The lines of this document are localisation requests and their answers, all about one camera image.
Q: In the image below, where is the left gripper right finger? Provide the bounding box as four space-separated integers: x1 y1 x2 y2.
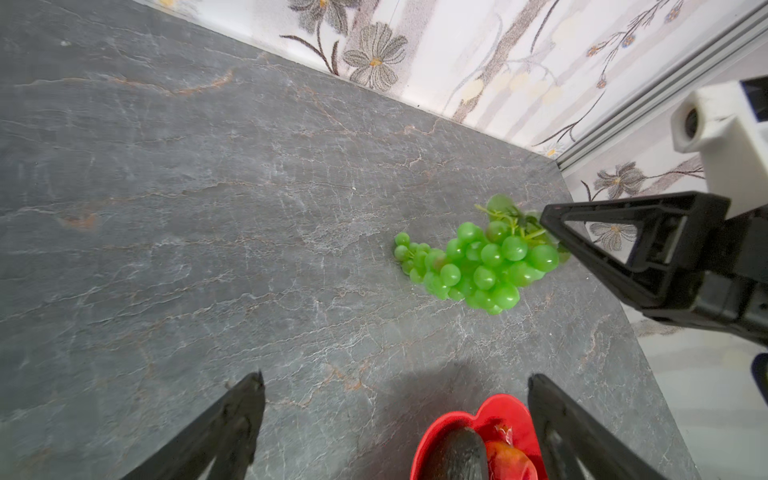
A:
528 373 664 480

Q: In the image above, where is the dark avocado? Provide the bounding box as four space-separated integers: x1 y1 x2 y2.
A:
420 427 489 480

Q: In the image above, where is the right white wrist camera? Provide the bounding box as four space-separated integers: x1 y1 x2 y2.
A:
671 76 767 219

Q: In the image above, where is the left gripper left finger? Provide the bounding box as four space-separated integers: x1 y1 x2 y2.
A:
125 371 266 479

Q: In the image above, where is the dark red pomegranate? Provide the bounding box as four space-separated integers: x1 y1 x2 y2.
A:
485 424 538 480

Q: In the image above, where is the red flower-shaped fruit bowl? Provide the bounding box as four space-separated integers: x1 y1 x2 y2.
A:
410 394 548 479

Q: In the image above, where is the green grape bunch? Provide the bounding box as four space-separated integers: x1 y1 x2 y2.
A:
393 194 570 315

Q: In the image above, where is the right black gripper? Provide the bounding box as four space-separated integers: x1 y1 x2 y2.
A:
540 191 767 346

